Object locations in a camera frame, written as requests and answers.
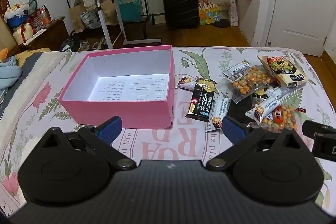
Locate white snack bar wrapper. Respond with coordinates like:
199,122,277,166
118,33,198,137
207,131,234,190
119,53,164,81
245,97,281,124

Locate white snack bar packet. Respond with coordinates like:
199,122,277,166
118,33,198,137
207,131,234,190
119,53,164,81
205,98,231,132

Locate red label peanut bag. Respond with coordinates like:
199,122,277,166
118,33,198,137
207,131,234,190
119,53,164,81
248,105,307,134

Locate black gold snack packet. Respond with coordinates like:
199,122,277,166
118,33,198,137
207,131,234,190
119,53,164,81
186,78,217,122

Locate clear bag coated peanuts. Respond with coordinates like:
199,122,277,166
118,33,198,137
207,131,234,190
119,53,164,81
222,60,274,103

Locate small white snack bar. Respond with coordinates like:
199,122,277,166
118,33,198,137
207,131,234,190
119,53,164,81
175,77,196,91

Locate instant noodle bag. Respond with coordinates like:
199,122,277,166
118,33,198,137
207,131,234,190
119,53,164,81
257,55,309,88

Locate black flat packet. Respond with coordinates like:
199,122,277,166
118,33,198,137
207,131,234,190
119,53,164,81
227,94,258,127

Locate white snack bar by noodles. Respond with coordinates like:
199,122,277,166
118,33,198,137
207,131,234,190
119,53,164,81
265,86,297,100

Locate pink cardboard box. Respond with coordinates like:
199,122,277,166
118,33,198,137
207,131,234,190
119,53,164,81
59,46,174,130

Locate floral bed sheet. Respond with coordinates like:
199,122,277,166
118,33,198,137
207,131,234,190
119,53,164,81
1,46,335,216

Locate blue goose plush toy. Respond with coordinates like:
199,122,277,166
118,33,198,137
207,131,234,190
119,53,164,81
0,48,22,92

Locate wooden nightstand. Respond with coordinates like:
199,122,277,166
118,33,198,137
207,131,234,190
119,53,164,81
19,16,70,51

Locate colourful cardboard box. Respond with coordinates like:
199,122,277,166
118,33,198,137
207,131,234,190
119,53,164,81
198,0,220,26

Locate teal shopping bag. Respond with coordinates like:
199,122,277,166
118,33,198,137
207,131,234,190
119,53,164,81
117,0,141,22

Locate white door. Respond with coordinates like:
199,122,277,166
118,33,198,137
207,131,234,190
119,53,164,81
266,0,335,56

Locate blue white gift basket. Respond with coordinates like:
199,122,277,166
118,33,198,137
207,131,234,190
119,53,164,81
4,3,29,28

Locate black suitcase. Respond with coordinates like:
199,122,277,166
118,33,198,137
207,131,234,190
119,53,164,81
163,0,200,30

